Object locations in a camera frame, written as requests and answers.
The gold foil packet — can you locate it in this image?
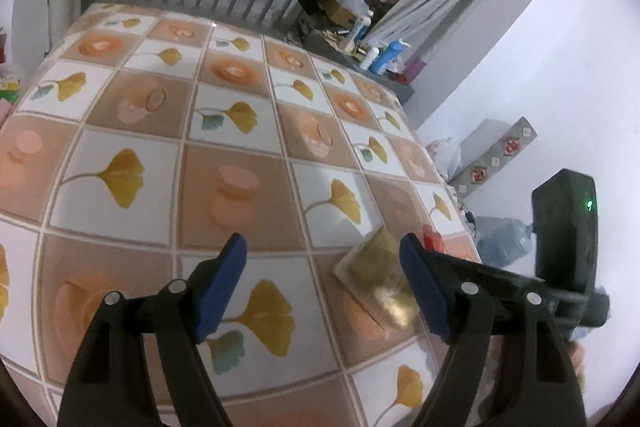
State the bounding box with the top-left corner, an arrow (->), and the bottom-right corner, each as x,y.
332,226 -> 421,330

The grey cabinet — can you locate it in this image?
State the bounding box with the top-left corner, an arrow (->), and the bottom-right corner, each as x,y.
285,29 -> 416,102

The tall patterned box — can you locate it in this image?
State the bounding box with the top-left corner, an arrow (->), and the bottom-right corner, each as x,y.
450,117 -> 538,195

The white plastic bag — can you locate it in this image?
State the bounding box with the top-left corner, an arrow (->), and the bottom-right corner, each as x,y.
426,137 -> 463,182

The blue pump bottle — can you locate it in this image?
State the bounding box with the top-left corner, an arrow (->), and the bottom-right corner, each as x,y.
372,38 -> 408,76

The brown cardboard box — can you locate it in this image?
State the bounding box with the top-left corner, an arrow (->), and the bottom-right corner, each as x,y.
320,0 -> 356,25

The purple cup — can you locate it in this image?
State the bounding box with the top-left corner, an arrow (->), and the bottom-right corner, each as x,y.
402,57 -> 428,84

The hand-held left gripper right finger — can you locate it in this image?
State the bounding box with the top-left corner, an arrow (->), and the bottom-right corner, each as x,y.
399,233 -> 588,427

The grey flat board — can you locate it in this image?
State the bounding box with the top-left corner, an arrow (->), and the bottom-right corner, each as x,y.
452,119 -> 506,178

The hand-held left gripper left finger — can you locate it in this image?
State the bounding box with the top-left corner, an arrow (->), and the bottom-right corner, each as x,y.
57,233 -> 248,427

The colourful bundle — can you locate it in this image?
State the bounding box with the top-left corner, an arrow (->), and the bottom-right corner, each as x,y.
0,27 -> 23,122

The small red packet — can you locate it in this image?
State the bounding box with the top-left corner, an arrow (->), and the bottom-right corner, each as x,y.
421,224 -> 447,256

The blue water jug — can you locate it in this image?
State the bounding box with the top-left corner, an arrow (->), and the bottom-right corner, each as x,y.
474,216 -> 538,265

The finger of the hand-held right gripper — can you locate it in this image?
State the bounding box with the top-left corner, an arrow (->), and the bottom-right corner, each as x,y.
427,251 -> 547,297

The leaf patterned tablecloth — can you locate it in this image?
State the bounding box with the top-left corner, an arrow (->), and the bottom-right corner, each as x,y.
0,2 -> 483,427

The small white bottle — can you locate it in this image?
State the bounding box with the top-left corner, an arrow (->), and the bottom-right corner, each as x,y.
359,46 -> 381,72

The white bottle blue cap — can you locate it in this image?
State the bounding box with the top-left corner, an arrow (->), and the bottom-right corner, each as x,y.
345,11 -> 375,50

